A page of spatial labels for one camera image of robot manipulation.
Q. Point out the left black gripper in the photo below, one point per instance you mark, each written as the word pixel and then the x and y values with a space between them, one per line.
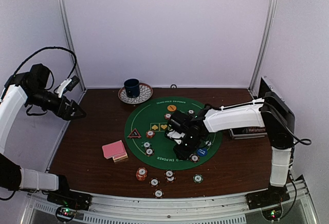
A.
pixel 65 113

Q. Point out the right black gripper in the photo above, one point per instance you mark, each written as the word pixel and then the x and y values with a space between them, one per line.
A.
pixel 183 154

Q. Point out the blue small blind button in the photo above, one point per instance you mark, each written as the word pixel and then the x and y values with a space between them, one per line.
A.
pixel 202 152

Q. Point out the hundred chips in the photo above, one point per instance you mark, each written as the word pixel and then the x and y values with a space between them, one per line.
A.
pixel 194 158
pixel 191 112

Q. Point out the red five chips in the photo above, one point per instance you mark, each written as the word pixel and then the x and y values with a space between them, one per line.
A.
pixel 167 116
pixel 150 134

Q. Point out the orange big blind button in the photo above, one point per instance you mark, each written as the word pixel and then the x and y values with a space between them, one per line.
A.
pixel 171 108

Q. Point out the green twenty chip stack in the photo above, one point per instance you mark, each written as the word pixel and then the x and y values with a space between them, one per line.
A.
pixel 198 178

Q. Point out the hundred chip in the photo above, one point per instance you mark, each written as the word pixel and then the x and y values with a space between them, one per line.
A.
pixel 170 179
pixel 158 193
pixel 154 182
pixel 149 152
pixel 169 173

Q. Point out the red-backed card deck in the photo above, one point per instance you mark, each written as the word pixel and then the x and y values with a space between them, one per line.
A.
pixel 113 150

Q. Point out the red five chip stack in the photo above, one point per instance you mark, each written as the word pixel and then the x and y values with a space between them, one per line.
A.
pixel 141 174

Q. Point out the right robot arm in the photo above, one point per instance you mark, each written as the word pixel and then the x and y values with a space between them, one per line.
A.
pixel 269 112

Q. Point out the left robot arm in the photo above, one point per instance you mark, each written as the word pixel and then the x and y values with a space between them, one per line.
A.
pixel 29 89

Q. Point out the round green poker mat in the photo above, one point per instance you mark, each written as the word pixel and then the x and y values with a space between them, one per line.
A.
pixel 151 116

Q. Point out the dark blue mug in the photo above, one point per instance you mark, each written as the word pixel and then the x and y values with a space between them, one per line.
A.
pixel 131 87

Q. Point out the card box under deck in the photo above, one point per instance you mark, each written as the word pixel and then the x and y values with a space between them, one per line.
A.
pixel 120 158

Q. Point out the patterned ceramic saucer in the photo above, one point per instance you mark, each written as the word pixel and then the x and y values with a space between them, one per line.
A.
pixel 146 92

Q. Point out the aluminium poker chip case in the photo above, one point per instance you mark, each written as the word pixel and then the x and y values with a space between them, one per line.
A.
pixel 273 97

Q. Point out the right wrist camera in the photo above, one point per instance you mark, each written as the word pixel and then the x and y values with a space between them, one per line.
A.
pixel 178 125

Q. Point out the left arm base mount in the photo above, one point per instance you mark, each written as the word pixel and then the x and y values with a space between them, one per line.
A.
pixel 74 200

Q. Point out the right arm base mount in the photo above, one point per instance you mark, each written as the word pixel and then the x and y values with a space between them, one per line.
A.
pixel 265 198

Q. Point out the left aluminium frame post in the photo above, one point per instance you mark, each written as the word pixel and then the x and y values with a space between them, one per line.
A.
pixel 69 41

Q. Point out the aluminium frame post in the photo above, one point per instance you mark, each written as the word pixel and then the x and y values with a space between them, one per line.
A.
pixel 271 11
pixel 69 41

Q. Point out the right aluminium frame post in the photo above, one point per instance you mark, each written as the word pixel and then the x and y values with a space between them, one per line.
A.
pixel 271 11

